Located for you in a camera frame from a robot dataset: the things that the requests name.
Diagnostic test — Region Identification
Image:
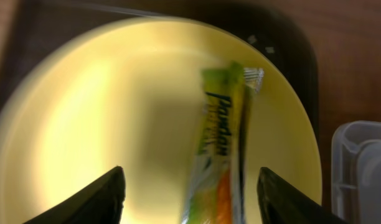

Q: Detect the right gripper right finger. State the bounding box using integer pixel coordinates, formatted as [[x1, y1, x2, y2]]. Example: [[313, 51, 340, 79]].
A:
[[256, 167, 346, 224]]

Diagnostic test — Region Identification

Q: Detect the yellow plate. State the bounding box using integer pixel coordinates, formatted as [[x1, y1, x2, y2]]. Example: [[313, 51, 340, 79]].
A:
[[0, 18, 322, 223]]

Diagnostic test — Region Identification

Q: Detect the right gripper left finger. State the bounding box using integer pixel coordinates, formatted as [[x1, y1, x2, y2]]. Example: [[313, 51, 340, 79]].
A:
[[25, 166, 126, 224]]

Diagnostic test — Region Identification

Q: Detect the green snack wrapper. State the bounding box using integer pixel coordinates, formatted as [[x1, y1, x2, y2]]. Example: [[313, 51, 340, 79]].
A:
[[181, 62, 265, 224]]

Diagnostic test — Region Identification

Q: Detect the dark brown serving tray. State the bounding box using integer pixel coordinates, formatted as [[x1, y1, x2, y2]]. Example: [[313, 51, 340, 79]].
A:
[[0, 0, 319, 138]]

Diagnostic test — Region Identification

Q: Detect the clear plastic bin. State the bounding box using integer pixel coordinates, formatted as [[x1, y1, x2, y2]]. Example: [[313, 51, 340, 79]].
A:
[[331, 121, 381, 223]]

